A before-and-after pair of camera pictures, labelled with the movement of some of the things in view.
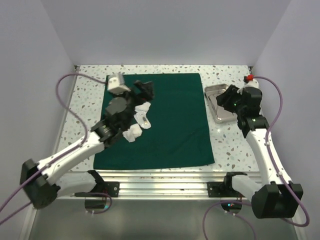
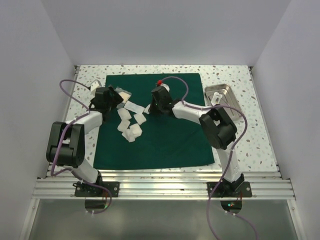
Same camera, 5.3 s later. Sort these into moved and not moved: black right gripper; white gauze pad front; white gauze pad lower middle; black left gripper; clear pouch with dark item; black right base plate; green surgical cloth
Moved: black left gripper; black right gripper; clear pouch with dark item
Not moved: white gauze pad front; green surgical cloth; black right base plate; white gauze pad lower middle
